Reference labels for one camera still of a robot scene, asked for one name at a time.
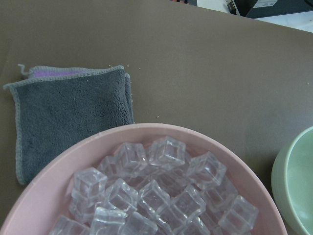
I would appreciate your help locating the pile of clear ice cubes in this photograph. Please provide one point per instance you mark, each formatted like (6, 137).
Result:
(156, 190)

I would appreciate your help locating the grey folded cloth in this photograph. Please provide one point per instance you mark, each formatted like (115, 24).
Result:
(55, 108)

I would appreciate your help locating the pink bowl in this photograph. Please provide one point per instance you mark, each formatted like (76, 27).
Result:
(48, 195)

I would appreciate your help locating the green bowl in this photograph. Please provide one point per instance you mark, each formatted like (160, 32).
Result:
(292, 182)

